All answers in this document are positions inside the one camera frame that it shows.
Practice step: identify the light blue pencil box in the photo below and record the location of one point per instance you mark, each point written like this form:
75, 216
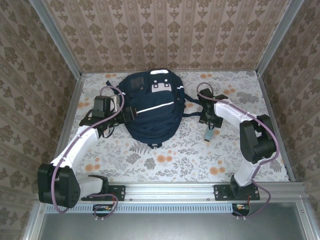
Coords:
208, 137

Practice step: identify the navy blue backpack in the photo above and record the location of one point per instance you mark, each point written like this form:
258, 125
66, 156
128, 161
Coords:
152, 120

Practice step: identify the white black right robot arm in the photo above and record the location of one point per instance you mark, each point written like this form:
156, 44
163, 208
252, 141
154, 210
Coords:
230, 111

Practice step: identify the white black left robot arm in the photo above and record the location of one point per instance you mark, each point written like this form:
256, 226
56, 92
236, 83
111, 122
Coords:
80, 145

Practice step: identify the floral patterned table cover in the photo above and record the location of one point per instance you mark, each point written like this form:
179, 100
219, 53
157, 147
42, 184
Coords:
175, 170

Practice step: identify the grey metal panel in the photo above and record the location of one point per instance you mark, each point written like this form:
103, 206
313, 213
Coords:
170, 227

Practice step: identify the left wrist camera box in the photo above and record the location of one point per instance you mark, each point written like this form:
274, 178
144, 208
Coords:
115, 103

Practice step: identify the aluminium side rail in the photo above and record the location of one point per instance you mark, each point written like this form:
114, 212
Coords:
72, 112
272, 100

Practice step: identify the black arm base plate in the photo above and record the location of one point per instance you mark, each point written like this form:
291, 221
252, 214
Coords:
120, 192
220, 192

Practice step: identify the aluminium front rail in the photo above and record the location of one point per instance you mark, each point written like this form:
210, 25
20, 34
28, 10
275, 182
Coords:
170, 191

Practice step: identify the aluminium corner post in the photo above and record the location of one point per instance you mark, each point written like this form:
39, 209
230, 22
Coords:
280, 37
57, 40

